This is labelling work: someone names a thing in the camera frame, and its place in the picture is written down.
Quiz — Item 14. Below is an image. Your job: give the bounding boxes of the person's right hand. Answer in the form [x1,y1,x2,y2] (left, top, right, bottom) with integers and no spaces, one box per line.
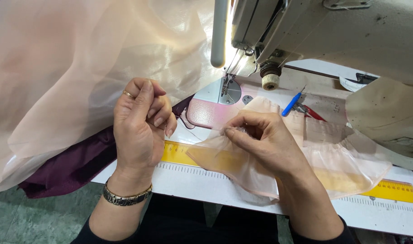
[223,110,311,181]

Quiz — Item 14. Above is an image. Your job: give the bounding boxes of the person's left hand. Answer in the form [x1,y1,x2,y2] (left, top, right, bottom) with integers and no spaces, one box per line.
[113,77,178,179]

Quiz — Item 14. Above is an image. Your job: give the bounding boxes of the peach ruffled sheer fabric piece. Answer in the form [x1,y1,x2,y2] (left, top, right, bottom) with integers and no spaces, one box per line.
[186,96,393,204]

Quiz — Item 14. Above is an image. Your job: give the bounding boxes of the blue seam ripper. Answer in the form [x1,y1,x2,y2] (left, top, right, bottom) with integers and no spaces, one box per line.
[281,85,307,117]

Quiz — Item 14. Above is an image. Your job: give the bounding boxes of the dark thin thread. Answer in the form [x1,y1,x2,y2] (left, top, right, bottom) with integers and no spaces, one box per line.
[174,115,197,130]

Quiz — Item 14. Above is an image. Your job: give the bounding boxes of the maroon fabric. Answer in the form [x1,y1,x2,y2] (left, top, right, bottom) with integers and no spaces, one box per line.
[18,94,195,199]

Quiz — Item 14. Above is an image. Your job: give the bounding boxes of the large peach sheer fabric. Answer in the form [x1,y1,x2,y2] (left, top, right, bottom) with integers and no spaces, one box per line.
[0,0,225,196]

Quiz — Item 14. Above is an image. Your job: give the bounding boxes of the person's black clothing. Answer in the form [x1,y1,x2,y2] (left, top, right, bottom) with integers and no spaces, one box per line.
[70,193,357,244]

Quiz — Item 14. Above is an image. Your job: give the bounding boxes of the white fabric scrap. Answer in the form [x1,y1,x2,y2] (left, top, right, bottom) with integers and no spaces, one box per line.
[339,76,367,93]

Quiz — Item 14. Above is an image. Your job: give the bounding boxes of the yellow ruler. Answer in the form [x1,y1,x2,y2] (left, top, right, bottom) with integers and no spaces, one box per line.
[161,140,413,204]

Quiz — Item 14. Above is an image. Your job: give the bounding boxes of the white tube lamp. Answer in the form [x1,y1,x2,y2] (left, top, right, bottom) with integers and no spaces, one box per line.
[210,0,231,68]

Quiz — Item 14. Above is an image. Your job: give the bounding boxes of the beige industrial sewing machine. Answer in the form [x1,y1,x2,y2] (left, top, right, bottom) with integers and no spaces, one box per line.
[187,0,413,174]

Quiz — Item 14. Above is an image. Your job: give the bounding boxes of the red-handled thread snips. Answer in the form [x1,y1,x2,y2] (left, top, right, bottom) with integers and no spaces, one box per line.
[292,102,328,123]

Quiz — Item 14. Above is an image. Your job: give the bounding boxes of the gold and black wrist bracelet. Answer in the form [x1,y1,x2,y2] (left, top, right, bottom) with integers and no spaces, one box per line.
[102,179,153,207]

